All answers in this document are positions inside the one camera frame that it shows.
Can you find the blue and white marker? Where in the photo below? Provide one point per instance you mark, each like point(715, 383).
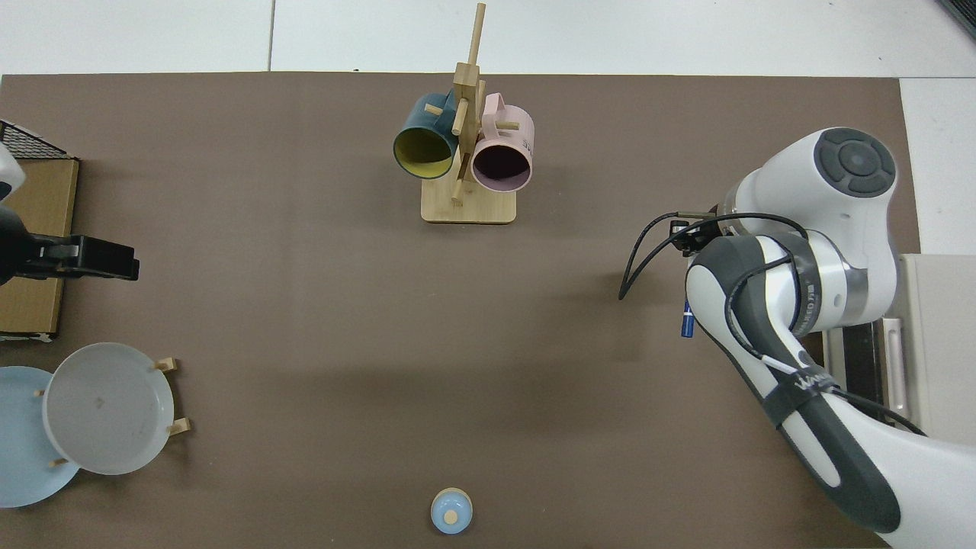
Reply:
point(688, 326)

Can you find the wooden plate rack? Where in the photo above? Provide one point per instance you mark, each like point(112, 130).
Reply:
point(169, 364)

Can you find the grey plate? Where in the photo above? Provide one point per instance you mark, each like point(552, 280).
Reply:
point(107, 408)

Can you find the wooden cup stand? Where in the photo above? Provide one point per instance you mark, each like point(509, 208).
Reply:
point(488, 206)

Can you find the light blue plate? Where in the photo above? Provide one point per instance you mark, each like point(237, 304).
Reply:
point(19, 450)

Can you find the pink mug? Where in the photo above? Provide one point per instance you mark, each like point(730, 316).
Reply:
point(509, 137)

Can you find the brown table cloth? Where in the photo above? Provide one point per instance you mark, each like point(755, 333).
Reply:
point(305, 305)

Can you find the pale toaster oven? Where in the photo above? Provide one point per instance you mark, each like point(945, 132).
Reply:
point(945, 343)

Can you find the dark teal mug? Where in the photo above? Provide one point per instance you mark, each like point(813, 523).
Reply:
point(418, 116)

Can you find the dark grey flat object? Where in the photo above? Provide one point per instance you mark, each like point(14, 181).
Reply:
point(964, 11)

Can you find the small blue round thing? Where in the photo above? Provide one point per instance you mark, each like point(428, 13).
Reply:
point(446, 503)

